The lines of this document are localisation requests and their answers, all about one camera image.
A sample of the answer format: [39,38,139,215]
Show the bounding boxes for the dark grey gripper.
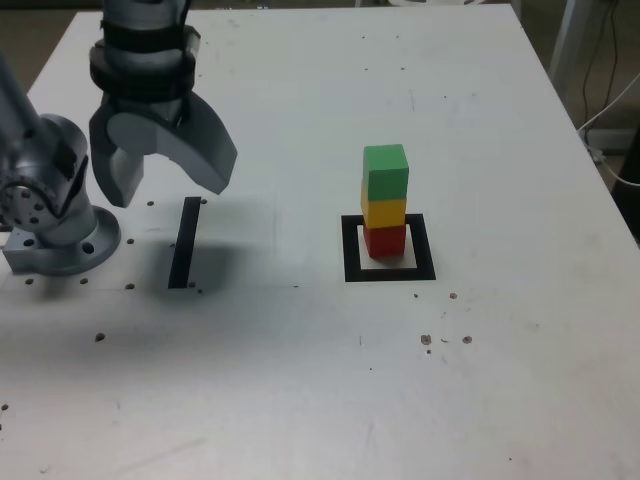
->
[88,93,239,209]

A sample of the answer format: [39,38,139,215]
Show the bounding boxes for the green cube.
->
[363,144,410,201]

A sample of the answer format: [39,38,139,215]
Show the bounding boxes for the yellow cube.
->
[360,179,407,229]

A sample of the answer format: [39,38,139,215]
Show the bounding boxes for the red cube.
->
[362,222,407,260]

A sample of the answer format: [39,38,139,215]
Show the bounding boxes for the black tape square outline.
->
[341,213,437,283]

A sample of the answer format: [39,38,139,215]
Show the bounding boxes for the black tape strip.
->
[168,196,202,290]

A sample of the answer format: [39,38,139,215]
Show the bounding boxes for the white metal frame leg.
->
[548,0,594,86]

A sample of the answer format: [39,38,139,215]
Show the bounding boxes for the white cable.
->
[578,73,640,187]

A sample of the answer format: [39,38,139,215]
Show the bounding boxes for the black hanging cable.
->
[582,0,621,126]

